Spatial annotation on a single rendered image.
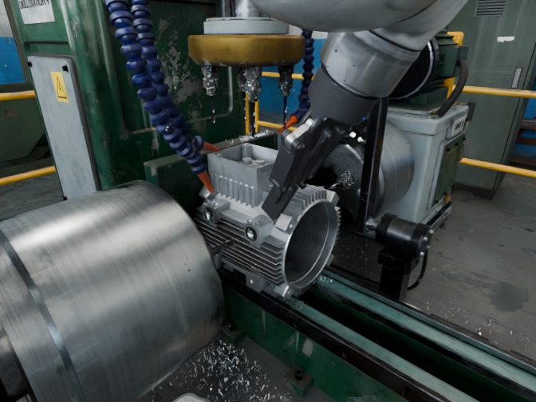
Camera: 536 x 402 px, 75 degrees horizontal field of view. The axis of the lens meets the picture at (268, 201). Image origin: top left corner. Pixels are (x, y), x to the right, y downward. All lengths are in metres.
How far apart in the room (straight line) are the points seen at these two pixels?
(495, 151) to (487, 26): 1.01
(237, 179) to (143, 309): 0.29
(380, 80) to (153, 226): 0.28
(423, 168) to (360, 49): 0.61
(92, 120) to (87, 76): 0.07
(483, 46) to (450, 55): 2.51
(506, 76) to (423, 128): 2.65
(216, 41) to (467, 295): 0.75
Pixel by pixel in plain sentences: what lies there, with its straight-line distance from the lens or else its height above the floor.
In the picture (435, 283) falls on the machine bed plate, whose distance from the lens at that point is 0.95.
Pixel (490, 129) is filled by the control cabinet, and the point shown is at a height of 0.63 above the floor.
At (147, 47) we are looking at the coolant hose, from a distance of 0.48.
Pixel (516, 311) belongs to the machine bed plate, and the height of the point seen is 0.80.
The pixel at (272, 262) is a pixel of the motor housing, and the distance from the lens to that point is 0.53.
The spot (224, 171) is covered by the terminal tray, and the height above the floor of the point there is 1.12.
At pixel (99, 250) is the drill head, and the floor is 1.14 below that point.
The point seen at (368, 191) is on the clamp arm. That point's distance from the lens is 0.65.
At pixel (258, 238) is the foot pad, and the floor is 1.06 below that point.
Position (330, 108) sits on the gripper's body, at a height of 1.26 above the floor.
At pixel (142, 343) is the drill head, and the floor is 1.06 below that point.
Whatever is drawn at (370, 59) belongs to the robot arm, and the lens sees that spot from 0.37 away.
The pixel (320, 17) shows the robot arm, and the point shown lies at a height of 1.34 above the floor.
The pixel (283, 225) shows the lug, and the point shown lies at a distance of 0.52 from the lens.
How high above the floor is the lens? 1.33
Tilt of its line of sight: 25 degrees down
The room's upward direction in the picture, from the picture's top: straight up
